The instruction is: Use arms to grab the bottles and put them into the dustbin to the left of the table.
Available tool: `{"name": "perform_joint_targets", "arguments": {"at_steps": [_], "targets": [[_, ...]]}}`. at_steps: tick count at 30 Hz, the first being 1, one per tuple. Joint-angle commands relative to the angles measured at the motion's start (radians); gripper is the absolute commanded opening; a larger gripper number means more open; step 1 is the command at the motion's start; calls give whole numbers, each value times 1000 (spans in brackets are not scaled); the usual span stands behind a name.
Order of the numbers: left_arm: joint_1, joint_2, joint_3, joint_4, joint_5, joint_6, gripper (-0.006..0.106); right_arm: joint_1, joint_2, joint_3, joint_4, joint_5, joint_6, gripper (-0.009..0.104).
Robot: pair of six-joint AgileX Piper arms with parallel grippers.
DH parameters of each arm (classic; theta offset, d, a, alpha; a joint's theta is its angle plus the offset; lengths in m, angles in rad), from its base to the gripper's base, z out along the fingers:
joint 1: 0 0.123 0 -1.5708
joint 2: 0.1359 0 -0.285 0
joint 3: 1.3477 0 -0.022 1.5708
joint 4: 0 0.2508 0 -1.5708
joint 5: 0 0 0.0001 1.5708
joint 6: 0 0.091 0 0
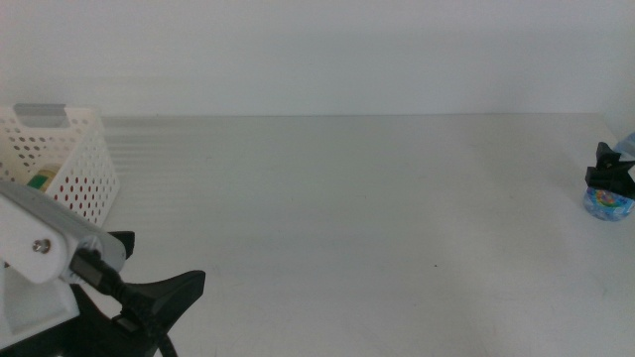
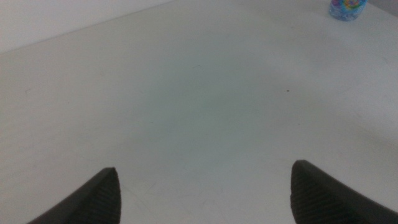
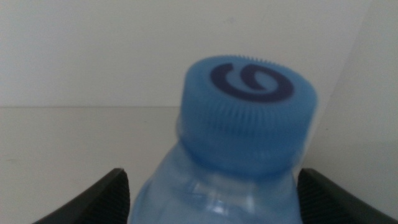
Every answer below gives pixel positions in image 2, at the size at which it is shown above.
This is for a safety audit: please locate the clear water bottle blue cap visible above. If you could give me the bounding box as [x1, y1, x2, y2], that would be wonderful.
[328, 0, 369, 22]

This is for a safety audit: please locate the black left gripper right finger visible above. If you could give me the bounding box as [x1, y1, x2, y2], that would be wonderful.
[290, 159, 398, 224]

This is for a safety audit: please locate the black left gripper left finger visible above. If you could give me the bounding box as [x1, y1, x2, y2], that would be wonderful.
[26, 167, 121, 224]

